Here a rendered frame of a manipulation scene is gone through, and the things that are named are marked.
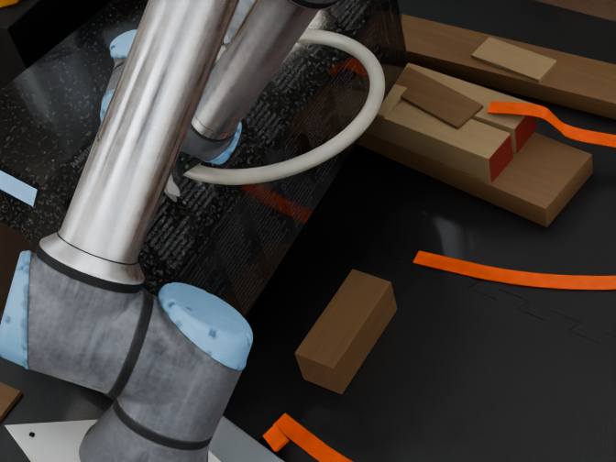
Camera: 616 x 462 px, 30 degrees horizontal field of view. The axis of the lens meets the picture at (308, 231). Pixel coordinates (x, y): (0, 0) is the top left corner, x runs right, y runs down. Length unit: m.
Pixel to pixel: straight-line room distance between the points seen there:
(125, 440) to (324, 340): 1.37
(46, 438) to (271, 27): 0.67
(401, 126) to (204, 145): 1.43
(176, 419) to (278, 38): 0.56
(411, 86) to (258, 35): 1.76
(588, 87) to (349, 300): 1.04
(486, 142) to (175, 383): 1.83
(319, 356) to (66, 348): 1.43
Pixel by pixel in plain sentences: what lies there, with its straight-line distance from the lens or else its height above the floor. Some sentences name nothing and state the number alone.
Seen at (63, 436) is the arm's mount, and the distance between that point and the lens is 1.73.
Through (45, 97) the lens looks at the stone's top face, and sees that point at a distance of 2.73.
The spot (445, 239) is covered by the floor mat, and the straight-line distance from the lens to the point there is 3.25.
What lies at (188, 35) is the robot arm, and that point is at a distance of 1.50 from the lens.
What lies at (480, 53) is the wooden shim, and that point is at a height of 0.10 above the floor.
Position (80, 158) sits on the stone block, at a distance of 2.55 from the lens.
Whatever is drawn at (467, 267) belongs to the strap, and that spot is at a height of 0.02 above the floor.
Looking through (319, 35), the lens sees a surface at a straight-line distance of 2.48.
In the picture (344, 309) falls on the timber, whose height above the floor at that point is 0.13.
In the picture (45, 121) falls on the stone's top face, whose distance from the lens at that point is 2.67.
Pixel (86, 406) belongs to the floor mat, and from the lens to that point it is 3.18.
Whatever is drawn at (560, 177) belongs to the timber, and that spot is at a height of 0.09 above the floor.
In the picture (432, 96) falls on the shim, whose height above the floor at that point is 0.21.
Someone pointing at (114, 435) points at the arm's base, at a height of 1.16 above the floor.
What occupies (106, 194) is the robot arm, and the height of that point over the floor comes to 1.44.
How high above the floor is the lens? 2.45
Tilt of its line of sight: 47 degrees down
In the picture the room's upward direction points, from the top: 17 degrees counter-clockwise
